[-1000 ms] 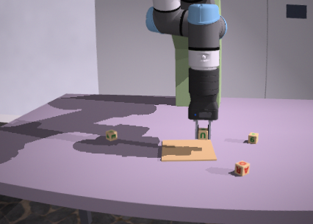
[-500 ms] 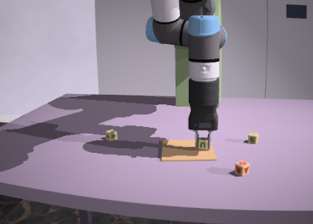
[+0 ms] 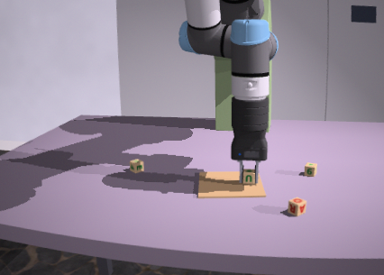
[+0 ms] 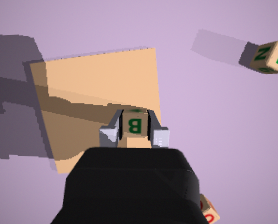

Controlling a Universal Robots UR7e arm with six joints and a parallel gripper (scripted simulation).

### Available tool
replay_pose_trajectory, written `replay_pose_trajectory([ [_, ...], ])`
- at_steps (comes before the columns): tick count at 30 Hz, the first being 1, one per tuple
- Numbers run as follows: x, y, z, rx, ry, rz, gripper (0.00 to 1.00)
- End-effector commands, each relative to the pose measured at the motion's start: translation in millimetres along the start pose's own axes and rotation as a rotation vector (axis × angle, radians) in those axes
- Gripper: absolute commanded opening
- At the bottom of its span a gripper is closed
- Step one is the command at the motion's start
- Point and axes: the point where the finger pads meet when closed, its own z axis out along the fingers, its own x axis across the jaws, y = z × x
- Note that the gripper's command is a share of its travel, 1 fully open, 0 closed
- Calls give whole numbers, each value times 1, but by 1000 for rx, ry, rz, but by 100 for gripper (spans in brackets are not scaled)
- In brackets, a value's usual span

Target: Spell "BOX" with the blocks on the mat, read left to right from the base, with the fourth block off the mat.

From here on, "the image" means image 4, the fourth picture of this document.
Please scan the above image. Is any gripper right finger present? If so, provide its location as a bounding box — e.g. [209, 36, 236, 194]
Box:
[147, 110, 170, 148]

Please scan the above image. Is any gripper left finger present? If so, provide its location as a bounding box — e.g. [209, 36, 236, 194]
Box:
[99, 109, 124, 147]

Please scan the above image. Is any peach flat mat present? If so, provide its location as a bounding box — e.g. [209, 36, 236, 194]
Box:
[30, 48, 161, 174]

